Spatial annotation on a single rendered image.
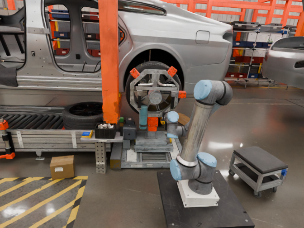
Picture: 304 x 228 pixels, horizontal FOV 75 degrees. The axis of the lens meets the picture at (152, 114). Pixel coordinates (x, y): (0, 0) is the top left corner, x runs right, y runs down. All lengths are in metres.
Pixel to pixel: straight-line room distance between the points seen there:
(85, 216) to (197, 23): 2.36
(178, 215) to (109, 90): 1.32
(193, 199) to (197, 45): 1.81
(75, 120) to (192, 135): 1.62
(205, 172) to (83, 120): 1.57
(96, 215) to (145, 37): 1.96
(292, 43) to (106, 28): 4.29
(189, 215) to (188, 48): 1.88
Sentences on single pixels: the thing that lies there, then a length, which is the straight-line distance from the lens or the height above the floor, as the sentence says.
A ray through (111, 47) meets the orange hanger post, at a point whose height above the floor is 1.34.
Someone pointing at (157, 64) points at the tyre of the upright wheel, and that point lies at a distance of 2.25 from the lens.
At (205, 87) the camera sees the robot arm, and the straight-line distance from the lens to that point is 1.15.
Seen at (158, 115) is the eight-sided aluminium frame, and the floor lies 0.61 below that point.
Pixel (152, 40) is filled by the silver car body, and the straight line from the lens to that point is 2.57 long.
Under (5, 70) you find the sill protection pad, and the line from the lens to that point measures 3.07.
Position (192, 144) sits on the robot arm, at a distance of 1.32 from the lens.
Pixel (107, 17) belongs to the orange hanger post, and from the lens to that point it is 2.06.
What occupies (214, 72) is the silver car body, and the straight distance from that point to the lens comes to 2.79.
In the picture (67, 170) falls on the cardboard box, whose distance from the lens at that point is 2.35.
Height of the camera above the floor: 1.46
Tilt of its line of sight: 21 degrees down
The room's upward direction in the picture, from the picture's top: 3 degrees clockwise
